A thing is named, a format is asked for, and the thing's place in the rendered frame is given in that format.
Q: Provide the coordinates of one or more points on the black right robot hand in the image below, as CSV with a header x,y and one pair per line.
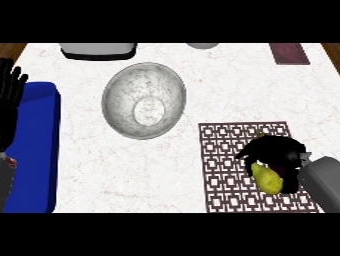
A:
x,y
277,151

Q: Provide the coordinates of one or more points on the yellow-green pear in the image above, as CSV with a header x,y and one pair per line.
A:
x,y
268,180

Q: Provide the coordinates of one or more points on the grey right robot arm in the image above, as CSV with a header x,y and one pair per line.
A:
x,y
330,186

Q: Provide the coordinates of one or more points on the brown patterned placemat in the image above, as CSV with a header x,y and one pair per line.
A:
x,y
227,173

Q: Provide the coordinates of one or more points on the white marble bowl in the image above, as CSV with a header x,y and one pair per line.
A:
x,y
144,100

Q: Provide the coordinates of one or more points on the white and black appliance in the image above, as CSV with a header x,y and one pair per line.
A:
x,y
98,51

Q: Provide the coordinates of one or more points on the dark maroon flat board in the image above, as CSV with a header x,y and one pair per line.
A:
x,y
289,53

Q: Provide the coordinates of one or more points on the pale grey round object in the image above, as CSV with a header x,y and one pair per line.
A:
x,y
203,45

